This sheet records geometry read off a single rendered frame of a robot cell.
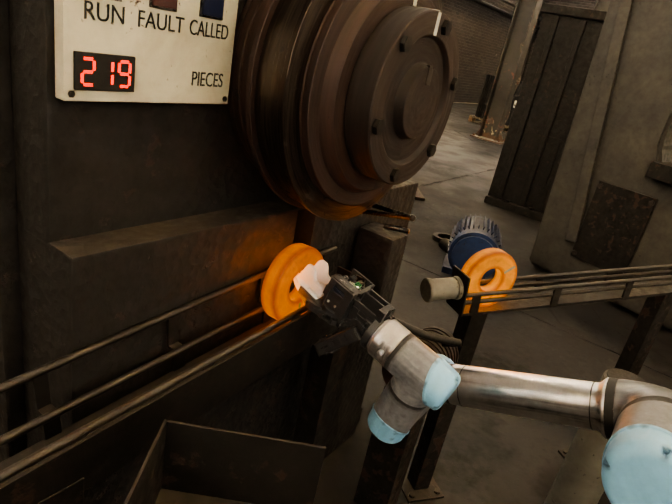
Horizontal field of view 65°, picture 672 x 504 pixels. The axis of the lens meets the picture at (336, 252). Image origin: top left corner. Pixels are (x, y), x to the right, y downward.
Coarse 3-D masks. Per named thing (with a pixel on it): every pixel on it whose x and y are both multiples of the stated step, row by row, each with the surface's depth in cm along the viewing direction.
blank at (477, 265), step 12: (480, 252) 130; (492, 252) 129; (504, 252) 130; (468, 264) 130; (480, 264) 129; (492, 264) 130; (504, 264) 131; (480, 276) 130; (504, 276) 133; (516, 276) 135; (480, 288) 132; (492, 288) 134; (504, 288) 135
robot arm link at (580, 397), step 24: (480, 384) 93; (504, 384) 91; (528, 384) 89; (552, 384) 87; (576, 384) 85; (600, 384) 83; (624, 384) 81; (648, 384) 79; (480, 408) 94; (504, 408) 91; (528, 408) 88; (552, 408) 85; (576, 408) 83; (600, 408) 80; (600, 432) 82
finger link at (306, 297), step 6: (300, 288) 96; (300, 294) 96; (306, 294) 95; (306, 300) 94; (312, 300) 94; (318, 300) 94; (312, 306) 93; (318, 306) 93; (318, 312) 93; (324, 312) 93
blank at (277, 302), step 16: (288, 256) 95; (304, 256) 98; (320, 256) 102; (272, 272) 94; (288, 272) 95; (272, 288) 94; (288, 288) 97; (272, 304) 95; (288, 304) 99; (304, 304) 103
